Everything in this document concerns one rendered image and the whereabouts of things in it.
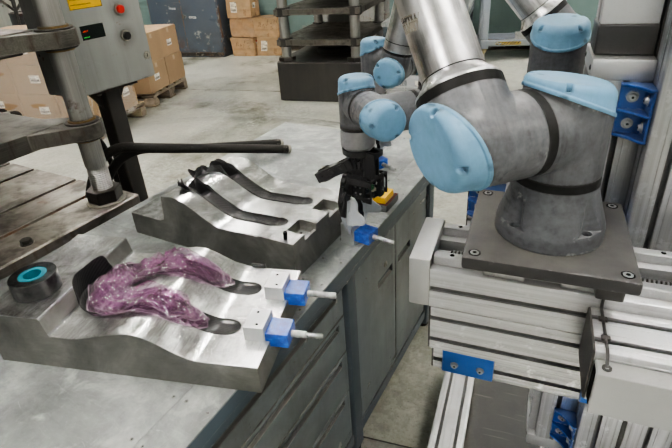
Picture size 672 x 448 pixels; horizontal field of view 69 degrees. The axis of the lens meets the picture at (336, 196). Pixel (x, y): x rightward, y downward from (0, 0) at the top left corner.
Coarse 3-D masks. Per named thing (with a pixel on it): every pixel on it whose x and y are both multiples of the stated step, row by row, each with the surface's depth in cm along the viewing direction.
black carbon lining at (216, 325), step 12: (96, 264) 97; (108, 264) 99; (84, 276) 95; (96, 276) 98; (84, 288) 95; (228, 288) 95; (240, 288) 96; (252, 288) 96; (84, 300) 93; (204, 312) 88; (216, 324) 87; (228, 324) 87; (240, 324) 86
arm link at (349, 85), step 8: (344, 80) 97; (352, 80) 96; (360, 80) 96; (368, 80) 97; (344, 88) 97; (352, 88) 96; (360, 88) 96; (368, 88) 97; (344, 96) 98; (352, 96) 96; (344, 104) 98; (344, 112) 99; (344, 120) 101; (344, 128) 102; (352, 128) 100
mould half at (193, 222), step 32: (192, 192) 117; (224, 192) 121; (288, 192) 125; (320, 192) 122; (160, 224) 122; (192, 224) 115; (224, 224) 112; (256, 224) 111; (288, 224) 109; (320, 224) 111; (256, 256) 109; (288, 256) 104
